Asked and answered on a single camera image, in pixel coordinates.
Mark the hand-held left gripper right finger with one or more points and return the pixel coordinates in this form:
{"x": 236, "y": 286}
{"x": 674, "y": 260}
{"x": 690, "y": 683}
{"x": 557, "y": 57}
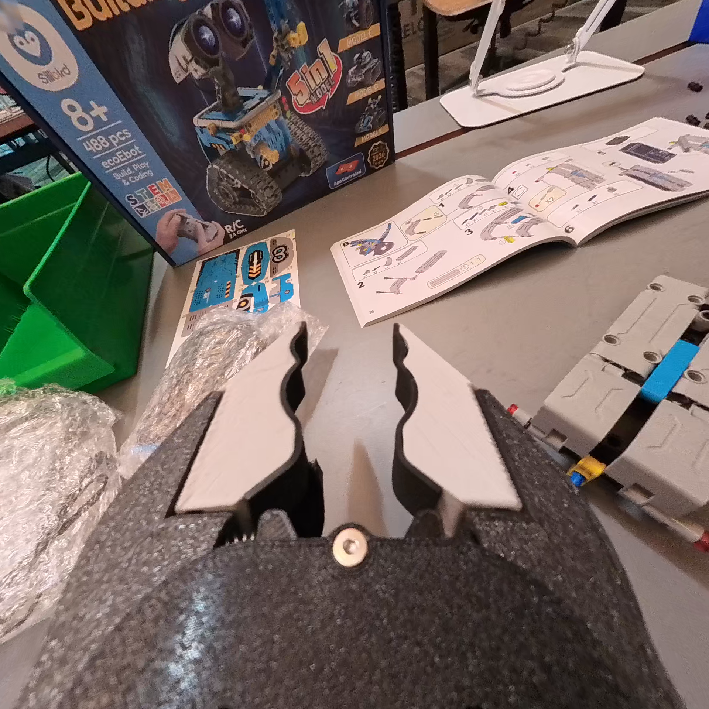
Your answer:
{"x": 454, "y": 437}

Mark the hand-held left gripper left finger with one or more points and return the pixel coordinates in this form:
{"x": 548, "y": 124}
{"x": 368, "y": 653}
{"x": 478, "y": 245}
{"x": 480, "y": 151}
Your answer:
{"x": 238, "y": 432}

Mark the grey brick robot chassis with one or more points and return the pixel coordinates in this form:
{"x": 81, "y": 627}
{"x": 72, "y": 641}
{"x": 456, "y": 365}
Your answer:
{"x": 615, "y": 399}

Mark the grey desk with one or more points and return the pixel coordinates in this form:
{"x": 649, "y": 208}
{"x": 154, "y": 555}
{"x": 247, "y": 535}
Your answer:
{"x": 498, "y": 354}
{"x": 415, "y": 130}

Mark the bubble wrap bag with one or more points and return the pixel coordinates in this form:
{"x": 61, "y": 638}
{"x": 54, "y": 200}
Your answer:
{"x": 221, "y": 343}
{"x": 50, "y": 487}

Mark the blue sticker sheet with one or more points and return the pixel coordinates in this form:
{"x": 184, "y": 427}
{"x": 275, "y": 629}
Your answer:
{"x": 260, "y": 266}

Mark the open instruction booklet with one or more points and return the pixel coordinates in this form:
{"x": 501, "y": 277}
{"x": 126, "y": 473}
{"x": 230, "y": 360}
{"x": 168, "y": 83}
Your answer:
{"x": 498, "y": 232}

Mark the green plastic bin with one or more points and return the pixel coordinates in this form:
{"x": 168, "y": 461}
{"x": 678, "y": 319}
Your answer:
{"x": 83, "y": 288}
{"x": 27, "y": 232}

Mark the robot kit box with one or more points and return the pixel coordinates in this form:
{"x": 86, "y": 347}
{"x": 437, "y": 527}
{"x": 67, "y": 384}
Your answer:
{"x": 166, "y": 111}

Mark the blue plastic bin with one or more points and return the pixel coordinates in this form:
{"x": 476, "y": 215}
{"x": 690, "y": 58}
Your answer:
{"x": 700, "y": 19}

